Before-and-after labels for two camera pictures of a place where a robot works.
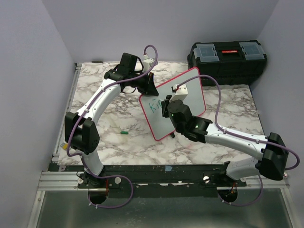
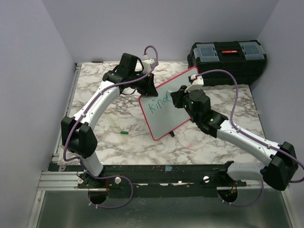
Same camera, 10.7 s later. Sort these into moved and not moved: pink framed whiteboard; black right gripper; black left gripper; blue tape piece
Moved: black right gripper
Not moved: pink framed whiteboard; black left gripper; blue tape piece
